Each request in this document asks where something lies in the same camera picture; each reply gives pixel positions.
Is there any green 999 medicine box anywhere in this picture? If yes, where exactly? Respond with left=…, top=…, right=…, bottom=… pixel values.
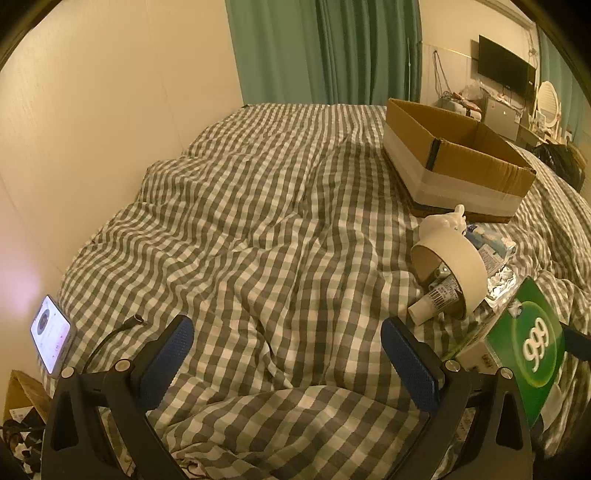
left=454, top=277, right=565, bottom=425

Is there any smartphone with lit screen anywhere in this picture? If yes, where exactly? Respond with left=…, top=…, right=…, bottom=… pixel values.
left=30, top=295, right=76, bottom=377

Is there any cardboard box on floor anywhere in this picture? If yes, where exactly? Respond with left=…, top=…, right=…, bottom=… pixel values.
left=2, top=370, right=51, bottom=422

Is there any green window curtain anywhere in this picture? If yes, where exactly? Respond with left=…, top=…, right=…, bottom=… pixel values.
left=537, top=27, right=590, bottom=144

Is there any black bag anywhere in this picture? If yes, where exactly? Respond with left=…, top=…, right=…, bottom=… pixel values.
left=533, top=143, right=585, bottom=192

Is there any brown cardboard box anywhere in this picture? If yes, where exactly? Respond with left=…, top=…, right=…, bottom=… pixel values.
left=383, top=98, right=536, bottom=223

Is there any blue cotton swab pack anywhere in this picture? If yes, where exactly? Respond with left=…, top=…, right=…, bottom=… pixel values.
left=465, top=224, right=517, bottom=277

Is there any silver foil blister pack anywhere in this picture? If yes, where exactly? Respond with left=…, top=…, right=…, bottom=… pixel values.
left=485, top=266, right=518, bottom=310

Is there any black wall television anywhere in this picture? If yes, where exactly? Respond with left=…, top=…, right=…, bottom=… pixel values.
left=478, top=35, right=536, bottom=101

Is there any white tape roll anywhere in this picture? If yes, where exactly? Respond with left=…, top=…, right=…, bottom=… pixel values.
left=411, top=228, right=488, bottom=320

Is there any black charging cable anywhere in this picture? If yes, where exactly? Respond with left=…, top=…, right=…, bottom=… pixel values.
left=82, top=314, right=146, bottom=375

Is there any small grey refrigerator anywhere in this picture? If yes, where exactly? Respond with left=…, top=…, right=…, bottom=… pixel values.
left=483, top=97, right=523, bottom=142

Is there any white oval vanity mirror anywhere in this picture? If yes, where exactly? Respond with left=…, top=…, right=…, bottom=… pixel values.
left=535, top=81, right=561, bottom=131

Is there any grey white checked duvet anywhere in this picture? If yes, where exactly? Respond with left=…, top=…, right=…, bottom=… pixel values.
left=41, top=102, right=591, bottom=480

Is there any white bunny figurine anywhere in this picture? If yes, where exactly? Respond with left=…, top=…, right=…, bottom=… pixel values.
left=419, top=204, right=467, bottom=239

